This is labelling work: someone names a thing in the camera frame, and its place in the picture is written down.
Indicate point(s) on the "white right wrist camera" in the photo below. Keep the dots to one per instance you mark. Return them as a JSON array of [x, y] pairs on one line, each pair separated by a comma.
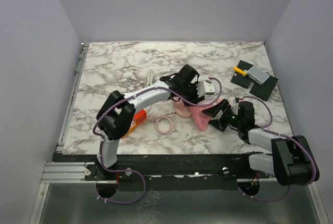
[[235, 100]]

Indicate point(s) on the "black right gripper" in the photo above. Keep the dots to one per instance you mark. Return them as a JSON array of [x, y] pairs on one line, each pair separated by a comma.
[[220, 123]]

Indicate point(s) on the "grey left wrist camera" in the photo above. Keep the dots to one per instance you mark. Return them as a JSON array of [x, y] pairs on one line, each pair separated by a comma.
[[205, 88]]

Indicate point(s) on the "pink triangular power strip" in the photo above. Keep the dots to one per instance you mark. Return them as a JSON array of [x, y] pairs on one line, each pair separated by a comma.
[[201, 120]]

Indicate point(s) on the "orange power strip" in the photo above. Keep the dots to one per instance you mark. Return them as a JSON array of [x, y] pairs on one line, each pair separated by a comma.
[[131, 129]]

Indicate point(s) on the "red cube socket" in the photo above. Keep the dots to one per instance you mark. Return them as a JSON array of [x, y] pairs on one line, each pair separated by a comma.
[[140, 117]]

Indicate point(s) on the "aluminium frame rail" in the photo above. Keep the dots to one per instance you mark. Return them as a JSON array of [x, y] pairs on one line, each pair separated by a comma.
[[123, 66]]

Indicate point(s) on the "white grey network switch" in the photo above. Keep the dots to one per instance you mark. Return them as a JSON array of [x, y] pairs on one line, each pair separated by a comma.
[[258, 75]]

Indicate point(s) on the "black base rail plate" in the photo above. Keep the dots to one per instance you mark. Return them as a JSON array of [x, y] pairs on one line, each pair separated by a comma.
[[166, 172]]

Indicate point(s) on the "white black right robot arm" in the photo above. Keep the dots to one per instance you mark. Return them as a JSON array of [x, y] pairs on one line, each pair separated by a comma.
[[289, 158]]

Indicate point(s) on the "black flat box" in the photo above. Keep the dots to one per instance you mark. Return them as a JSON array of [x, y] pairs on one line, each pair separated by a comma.
[[264, 91]]

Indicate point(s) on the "pink cube socket adapter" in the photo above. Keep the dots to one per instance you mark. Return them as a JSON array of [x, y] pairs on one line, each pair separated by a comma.
[[178, 104]]

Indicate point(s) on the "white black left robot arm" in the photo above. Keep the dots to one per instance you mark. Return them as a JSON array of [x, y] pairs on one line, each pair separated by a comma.
[[117, 113]]

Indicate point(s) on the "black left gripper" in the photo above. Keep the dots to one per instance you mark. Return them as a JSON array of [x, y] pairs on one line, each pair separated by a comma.
[[195, 99]]

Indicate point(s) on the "round pink power strip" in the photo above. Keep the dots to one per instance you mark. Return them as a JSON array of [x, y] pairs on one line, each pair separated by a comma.
[[183, 114]]

